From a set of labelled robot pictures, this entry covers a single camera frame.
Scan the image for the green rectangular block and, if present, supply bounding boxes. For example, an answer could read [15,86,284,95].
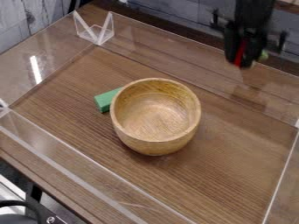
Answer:
[94,87,122,113]

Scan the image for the black cable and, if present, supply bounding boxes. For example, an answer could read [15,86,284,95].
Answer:
[0,199,40,224]

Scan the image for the clear acrylic corner bracket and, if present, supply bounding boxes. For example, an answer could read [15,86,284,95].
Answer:
[72,11,115,46]

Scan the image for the black metal table frame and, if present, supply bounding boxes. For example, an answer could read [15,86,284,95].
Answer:
[0,158,86,224]

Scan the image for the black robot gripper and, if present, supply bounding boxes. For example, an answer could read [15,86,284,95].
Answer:
[211,0,288,68]

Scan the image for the clear acrylic tray walls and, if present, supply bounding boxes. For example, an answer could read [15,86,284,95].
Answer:
[0,7,299,224]

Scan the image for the round wooden bowl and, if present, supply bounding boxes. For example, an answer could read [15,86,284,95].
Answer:
[110,78,202,156]

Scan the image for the red plush tomato toy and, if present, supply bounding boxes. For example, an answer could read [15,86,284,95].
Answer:
[232,38,271,68]

